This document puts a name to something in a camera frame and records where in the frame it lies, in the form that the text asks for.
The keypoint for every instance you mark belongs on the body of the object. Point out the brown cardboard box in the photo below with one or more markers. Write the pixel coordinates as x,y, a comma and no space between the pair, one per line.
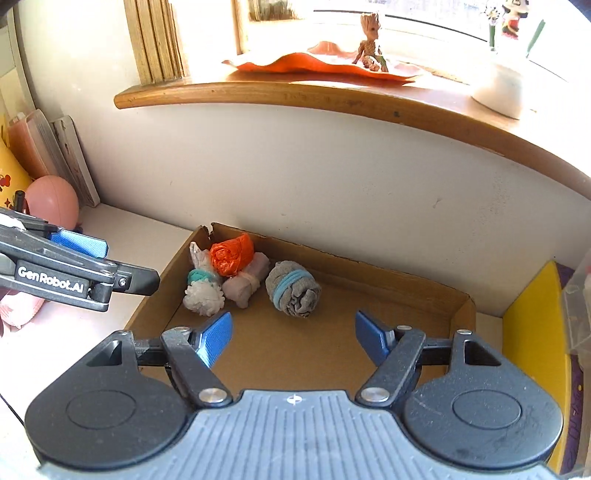
286,350

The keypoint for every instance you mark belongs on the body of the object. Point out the white plastic bag teal band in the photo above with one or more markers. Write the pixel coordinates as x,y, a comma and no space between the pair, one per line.
203,295

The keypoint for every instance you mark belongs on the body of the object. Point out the pink egg-shaped object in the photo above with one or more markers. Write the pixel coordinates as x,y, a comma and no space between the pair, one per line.
53,201

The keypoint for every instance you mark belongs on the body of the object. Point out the grey sock bundle blue band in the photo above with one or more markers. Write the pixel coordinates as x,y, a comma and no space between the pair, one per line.
293,288

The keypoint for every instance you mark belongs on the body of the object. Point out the small orange plastic bag bundle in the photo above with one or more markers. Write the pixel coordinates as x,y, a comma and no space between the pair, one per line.
232,255

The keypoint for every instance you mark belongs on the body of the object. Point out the pale pink sock bundle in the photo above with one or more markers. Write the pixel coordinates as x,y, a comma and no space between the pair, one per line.
242,286

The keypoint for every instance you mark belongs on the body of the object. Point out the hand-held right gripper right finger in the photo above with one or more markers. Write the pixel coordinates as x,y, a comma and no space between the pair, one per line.
369,334

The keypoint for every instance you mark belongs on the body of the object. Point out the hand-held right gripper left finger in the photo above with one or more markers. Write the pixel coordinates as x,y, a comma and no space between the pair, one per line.
217,337

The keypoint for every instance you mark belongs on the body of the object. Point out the brown tree creature figurine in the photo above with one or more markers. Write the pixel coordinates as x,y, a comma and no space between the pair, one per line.
369,41

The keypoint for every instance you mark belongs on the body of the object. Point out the yellow printed board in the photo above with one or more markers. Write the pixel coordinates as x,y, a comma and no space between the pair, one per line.
11,177

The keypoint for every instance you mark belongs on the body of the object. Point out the purple printed panel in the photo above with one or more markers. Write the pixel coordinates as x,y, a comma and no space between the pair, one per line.
581,415

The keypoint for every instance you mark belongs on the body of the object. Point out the pink translucent case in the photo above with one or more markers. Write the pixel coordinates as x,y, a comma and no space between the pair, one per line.
25,143

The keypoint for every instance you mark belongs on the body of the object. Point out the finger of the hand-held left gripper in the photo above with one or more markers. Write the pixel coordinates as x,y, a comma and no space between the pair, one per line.
138,280
78,243

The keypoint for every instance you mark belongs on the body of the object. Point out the green plant stems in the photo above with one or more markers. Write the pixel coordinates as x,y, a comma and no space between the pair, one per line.
535,37

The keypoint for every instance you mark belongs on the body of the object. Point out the orange leaf-shaped tray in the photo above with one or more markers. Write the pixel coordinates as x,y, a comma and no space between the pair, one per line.
304,64

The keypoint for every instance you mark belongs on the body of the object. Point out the yellow cardboard box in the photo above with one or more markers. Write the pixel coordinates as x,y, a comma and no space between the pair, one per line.
535,332

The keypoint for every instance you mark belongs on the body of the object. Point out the black pen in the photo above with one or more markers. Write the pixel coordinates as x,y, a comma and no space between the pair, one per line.
20,201

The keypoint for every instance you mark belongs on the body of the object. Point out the clear plastic container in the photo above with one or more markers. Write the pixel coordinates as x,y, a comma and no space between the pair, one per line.
579,304

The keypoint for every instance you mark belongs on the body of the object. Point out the cartoon figurine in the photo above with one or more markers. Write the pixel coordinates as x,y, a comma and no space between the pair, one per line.
510,16

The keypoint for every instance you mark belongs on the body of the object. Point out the white vase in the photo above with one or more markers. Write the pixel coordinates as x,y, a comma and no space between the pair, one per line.
498,90

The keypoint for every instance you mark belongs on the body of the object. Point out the wooden window frame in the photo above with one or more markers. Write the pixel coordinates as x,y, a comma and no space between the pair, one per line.
157,41

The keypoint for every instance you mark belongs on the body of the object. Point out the grey stack of books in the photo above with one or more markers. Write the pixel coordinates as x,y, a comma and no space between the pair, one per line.
69,157

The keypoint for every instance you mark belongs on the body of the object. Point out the wooden windowsill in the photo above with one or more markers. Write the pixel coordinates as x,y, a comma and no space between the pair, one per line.
323,99

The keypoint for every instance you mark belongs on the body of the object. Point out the person's left hand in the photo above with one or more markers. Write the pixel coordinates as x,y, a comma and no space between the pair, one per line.
21,309

